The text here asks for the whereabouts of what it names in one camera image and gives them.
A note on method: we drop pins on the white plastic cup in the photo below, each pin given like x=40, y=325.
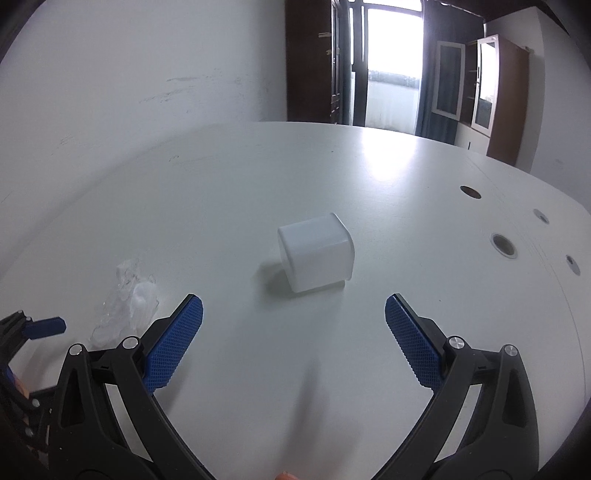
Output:
x=314, y=251

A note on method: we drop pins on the bright window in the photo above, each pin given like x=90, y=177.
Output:
x=392, y=60

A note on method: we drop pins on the dark curtain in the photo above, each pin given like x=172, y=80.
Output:
x=450, y=124

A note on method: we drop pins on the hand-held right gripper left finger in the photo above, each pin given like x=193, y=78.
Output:
x=175, y=342

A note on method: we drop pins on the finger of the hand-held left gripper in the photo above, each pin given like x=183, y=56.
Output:
x=34, y=406
x=44, y=326

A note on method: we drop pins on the wooden cabinet with glass doors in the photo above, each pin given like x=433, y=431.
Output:
x=503, y=97

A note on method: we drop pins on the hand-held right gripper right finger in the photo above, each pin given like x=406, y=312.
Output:
x=415, y=342

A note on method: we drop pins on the clear plastic bag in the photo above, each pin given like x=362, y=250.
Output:
x=131, y=300

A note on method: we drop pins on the dark brown door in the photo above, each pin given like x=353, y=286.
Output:
x=314, y=60

